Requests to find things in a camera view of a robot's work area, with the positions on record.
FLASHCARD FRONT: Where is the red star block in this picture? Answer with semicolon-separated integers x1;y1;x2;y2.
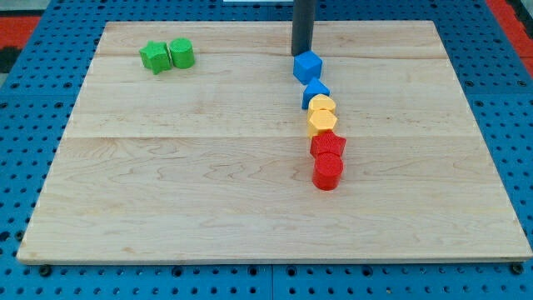
310;130;346;158

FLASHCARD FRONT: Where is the green star block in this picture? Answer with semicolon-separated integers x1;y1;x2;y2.
139;41;172;75

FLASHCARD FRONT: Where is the light wooden board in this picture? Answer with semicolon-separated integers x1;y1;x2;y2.
17;21;532;265

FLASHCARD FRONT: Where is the red cylinder block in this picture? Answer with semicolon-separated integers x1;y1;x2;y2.
312;152;344;191

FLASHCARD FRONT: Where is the yellow hexagon block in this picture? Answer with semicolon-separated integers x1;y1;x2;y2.
307;109;337;138

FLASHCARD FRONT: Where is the blue triangular block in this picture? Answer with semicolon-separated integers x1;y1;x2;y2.
301;77;331;110

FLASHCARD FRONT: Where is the blue cube block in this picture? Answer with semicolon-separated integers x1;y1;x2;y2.
293;51;322;85

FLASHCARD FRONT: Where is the green cylinder block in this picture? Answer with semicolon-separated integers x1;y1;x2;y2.
168;37;195;69

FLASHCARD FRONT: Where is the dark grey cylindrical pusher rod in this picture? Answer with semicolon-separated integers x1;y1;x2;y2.
291;0;316;57

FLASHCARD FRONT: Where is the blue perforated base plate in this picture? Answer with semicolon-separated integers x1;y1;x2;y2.
1;0;532;299

